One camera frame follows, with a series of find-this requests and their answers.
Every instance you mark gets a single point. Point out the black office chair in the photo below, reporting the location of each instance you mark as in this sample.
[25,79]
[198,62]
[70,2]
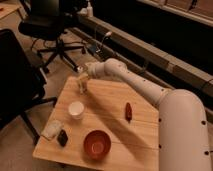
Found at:
[21,83]
[47,20]

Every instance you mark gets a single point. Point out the black office chair left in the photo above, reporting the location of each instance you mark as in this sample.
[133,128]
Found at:
[21,83]

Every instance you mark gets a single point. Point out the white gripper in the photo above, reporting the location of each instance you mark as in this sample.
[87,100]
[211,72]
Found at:
[82,80]

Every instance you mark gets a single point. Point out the red bowl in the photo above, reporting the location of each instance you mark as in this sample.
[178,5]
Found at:
[97,144]

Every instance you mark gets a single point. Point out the white paper cup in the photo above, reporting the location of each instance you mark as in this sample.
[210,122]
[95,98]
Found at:
[76,109]

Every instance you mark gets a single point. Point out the small black box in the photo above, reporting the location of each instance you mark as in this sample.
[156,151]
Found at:
[62,138]

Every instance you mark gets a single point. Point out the dark red lying bottle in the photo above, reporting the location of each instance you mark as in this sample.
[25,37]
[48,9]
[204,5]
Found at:
[128,112]

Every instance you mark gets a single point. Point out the black office chair rear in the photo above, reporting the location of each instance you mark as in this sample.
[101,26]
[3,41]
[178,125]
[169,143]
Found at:
[47,20]

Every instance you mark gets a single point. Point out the white spray bottle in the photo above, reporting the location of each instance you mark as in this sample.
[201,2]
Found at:
[89,9]

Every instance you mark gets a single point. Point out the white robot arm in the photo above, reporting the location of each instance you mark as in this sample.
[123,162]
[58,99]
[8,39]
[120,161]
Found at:
[183,131]

